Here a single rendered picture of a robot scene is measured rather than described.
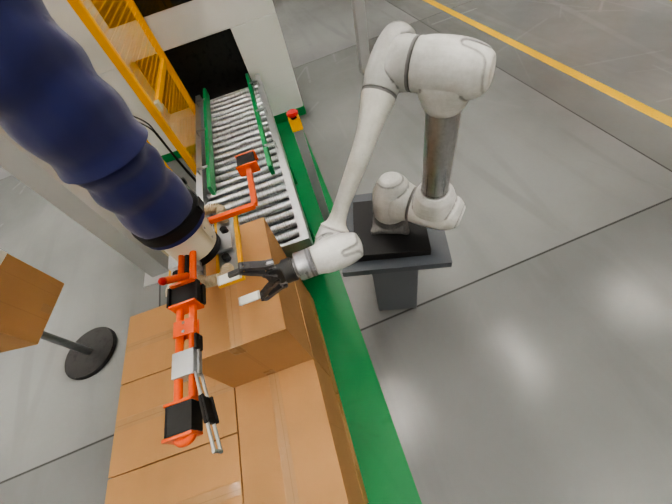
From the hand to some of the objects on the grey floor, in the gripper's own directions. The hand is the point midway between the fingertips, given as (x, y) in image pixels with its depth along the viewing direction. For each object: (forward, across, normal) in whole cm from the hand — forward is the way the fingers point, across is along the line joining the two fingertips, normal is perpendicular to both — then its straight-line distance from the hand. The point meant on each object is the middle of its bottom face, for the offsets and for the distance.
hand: (232, 291), depth 93 cm
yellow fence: (+52, +123, +242) cm, 276 cm away
